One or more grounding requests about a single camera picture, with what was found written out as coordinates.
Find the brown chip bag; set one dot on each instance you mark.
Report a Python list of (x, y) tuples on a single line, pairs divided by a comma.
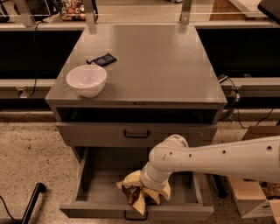
[(138, 194)]

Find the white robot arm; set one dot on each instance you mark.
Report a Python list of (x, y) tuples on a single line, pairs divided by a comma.
[(257, 159)]

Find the grey drawer cabinet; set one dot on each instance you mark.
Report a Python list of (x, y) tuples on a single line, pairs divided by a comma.
[(161, 75)]

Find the closed grey upper drawer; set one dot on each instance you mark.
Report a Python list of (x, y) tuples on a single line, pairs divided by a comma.
[(102, 134)]

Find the open grey bottom drawer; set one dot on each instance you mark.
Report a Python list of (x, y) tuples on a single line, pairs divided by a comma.
[(97, 195)]

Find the white bowl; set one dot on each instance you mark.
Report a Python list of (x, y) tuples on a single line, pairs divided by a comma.
[(87, 80)]

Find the dark blue snack packet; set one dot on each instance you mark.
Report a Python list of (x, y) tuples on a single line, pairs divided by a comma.
[(103, 60)]

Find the black base leg right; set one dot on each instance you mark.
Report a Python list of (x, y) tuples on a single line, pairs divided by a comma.
[(220, 189)]

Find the black base leg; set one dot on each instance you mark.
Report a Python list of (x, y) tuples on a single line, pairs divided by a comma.
[(220, 189), (39, 188)]

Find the basket of snacks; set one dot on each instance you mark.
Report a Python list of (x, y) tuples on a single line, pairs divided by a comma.
[(72, 10)]

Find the black base leg left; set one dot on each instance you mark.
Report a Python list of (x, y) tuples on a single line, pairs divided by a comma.
[(39, 188)]

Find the cardboard box with cans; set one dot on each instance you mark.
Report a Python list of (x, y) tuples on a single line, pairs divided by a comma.
[(249, 197)]

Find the black monitor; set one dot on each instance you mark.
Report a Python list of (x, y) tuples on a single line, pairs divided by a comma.
[(41, 9)]

